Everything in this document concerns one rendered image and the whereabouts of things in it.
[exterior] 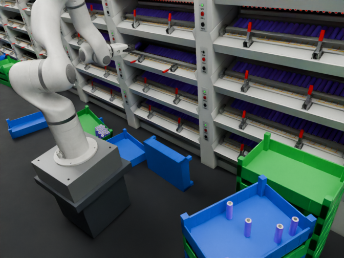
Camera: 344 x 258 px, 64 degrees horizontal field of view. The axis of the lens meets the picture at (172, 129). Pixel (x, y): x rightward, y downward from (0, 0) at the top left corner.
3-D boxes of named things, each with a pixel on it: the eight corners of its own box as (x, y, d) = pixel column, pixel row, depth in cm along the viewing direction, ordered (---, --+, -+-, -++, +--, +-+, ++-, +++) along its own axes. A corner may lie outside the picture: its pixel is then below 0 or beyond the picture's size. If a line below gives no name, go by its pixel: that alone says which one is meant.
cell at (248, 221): (246, 238, 78) (248, 223, 74) (242, 233, 79) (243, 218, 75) (251, 235, 78) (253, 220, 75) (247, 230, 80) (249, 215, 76)
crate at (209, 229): (222, 295, 66) (223, 277, 62) (181, 232, 82) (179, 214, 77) (312, 237, 76) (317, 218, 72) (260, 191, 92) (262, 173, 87)
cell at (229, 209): (228, 220, 83) (229, 206, 79) (224, 216, 84) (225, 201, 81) (233, 218, 84) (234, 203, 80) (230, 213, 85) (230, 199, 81)
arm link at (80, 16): (97, 3, 123) (115, 62, 145) (78, -3, 132) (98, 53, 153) (80, 12, 119) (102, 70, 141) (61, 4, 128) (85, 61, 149)
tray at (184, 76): (199, 87, 140) (194, 72, 133) (125, 64, 177) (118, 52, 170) (221, 61, 146) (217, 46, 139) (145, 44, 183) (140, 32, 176)
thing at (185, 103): (200, 120, 151) (193, 103, 141) (130, 92, 188) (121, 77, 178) (221, 94, 157) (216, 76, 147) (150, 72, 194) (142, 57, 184)
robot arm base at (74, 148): (68, 173, 111) (51, 136, 100) (46, 155, 122) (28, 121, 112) (106, 148, 122) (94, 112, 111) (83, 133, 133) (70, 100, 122)
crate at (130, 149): (151, 156, 175) (149, 146, 171) (123, 172, 165) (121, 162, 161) (127, 137, 196) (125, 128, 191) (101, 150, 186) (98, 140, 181)
